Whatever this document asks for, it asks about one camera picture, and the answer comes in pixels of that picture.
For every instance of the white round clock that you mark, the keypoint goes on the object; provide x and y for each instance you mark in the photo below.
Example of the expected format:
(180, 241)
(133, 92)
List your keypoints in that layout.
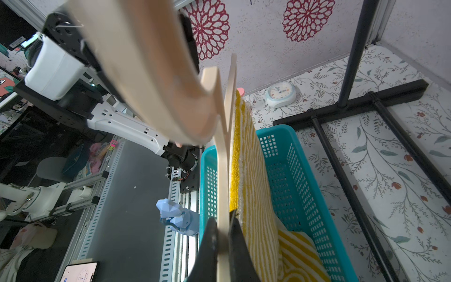
(280, 94)

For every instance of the teal plastic basket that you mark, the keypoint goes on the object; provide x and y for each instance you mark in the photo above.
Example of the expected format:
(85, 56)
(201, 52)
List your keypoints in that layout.
(320, 223)

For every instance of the cream plastic hanger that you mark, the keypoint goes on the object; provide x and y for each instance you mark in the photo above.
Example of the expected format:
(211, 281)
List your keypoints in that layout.
(142, 49)

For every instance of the yellow striped towel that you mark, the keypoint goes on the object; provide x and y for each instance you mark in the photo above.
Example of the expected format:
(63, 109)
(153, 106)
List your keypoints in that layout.
(270, 190)

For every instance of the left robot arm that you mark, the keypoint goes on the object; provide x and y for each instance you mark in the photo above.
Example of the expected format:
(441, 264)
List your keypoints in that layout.
(85, 107)

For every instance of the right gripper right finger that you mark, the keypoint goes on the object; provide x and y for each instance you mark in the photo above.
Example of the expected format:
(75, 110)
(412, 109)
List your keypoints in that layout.
(240, 263)

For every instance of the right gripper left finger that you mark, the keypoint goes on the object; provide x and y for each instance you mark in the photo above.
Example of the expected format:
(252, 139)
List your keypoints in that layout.
(205, 266)

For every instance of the black clothes rack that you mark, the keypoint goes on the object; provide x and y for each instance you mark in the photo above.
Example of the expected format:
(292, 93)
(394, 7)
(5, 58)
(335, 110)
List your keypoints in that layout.
(380, 102)

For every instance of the smartphone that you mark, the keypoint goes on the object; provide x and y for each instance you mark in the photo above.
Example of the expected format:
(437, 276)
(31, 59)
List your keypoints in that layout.
(84, 272)

